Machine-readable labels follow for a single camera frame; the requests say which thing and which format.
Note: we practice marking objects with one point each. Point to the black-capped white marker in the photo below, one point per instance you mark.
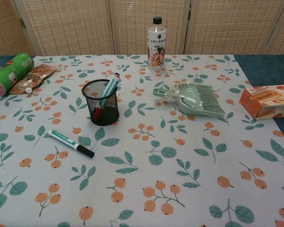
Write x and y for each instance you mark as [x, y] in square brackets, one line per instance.
[64, 139]

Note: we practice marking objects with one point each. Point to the black mesh pen holder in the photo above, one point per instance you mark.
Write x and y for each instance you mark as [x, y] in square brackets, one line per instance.
[109, 113]

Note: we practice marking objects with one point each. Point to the red-capped marker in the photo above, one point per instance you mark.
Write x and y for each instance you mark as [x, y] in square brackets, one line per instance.
[97, 114]

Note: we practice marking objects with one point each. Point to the floral leaf and fruit tablecloth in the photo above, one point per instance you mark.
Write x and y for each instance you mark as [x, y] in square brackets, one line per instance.
[142, 165]

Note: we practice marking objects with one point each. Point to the green dustpan and brush set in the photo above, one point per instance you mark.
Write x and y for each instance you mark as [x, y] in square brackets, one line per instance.
[194, 101]

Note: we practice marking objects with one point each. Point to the clear bottle with black cap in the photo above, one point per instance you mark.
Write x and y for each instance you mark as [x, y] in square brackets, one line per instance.
[157, 49]

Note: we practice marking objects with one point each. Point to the woven bamboo folding screen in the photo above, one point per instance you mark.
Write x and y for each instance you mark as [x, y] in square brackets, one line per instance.
[71, 26]

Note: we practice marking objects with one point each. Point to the brown snack pouch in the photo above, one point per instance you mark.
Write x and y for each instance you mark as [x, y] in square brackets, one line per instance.
[34, 75]

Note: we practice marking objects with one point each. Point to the orange biscuit box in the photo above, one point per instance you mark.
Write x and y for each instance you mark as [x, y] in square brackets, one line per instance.
[269, 101]

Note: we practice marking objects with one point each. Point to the green cylindrical snack can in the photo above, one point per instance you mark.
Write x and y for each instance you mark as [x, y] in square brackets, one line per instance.
[11, 72]

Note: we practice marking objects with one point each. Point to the metal screen hinge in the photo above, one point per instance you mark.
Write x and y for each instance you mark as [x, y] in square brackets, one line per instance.
[21, 23]

